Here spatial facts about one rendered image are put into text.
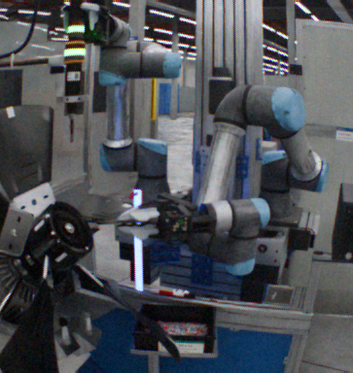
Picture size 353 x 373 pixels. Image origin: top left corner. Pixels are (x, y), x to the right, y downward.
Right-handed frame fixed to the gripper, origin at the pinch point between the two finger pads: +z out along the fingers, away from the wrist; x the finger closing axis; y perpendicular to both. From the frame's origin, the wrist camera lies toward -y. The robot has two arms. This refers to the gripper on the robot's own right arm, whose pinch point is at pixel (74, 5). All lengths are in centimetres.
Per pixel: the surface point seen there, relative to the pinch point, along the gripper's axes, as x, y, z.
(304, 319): -58, 83, -27
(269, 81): -134, -23, -1088
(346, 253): -65, 58, -21
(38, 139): 9.7, 29.2, -4.7
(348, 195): -64, 43, -23
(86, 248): -6.7, 47.5, 9.1
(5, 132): 17.6, 27.2, -2.1
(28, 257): 5, 50, 12
